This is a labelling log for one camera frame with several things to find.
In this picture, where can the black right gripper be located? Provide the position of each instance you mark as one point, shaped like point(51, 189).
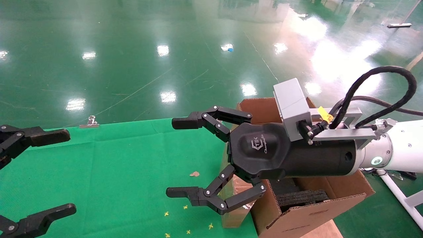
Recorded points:
point(264, 155)

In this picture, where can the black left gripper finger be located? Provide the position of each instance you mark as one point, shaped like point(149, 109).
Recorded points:
point(39, 137)
point(36, 223)

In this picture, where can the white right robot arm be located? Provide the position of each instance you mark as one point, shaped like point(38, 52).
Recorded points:
point(406, 148)

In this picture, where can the small cardboard scrap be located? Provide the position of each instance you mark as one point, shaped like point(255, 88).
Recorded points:
point(195, 174)

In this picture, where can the large open brown carton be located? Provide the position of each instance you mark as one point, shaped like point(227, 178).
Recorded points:
point(297, 224)

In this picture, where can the silver binder clip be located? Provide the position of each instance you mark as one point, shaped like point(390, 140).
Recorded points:
point(89, 123)

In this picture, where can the green table cloth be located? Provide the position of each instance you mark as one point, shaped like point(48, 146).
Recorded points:
point(115, 165)

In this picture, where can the black foam strip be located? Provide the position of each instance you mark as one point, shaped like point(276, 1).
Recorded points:
point(300, 198)

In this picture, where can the white tube stand base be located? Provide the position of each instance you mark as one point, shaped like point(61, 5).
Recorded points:
point(396, 191)

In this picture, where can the white flat bar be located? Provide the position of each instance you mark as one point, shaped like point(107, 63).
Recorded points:
point(400, 25)

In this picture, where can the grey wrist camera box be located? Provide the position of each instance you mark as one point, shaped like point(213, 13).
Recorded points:
point(292, 105)

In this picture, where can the grey metal camera bracket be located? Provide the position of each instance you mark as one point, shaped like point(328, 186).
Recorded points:
point(343, 134)

